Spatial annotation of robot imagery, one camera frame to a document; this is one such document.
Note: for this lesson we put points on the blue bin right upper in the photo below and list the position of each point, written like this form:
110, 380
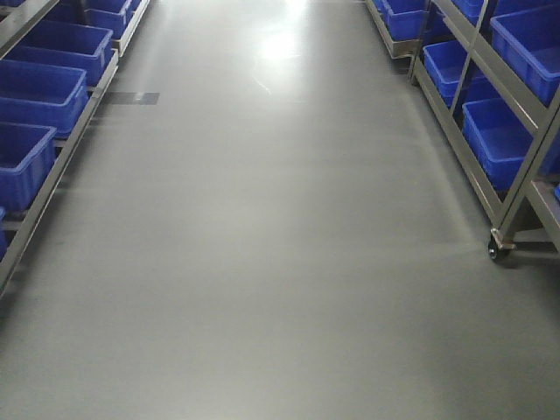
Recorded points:
526, 35

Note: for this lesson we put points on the left steel shelf rack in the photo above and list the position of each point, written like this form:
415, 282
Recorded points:
58, 59

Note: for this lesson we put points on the blue bin left middle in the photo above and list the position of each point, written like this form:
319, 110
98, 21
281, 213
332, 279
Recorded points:
40, 94

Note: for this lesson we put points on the blue bin left near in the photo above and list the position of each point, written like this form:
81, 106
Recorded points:
27, 157

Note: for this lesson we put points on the steel shelf rack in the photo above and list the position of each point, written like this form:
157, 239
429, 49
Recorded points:
490, 73
58, 59

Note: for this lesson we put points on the blue bin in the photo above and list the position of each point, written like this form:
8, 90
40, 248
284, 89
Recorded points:
40, 94
526, 35
497, 138
27, 157

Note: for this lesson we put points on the right steel shelf rack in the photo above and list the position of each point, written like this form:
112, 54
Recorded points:
490, 73

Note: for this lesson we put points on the blue bin right lower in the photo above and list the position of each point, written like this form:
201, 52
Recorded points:
497, 138

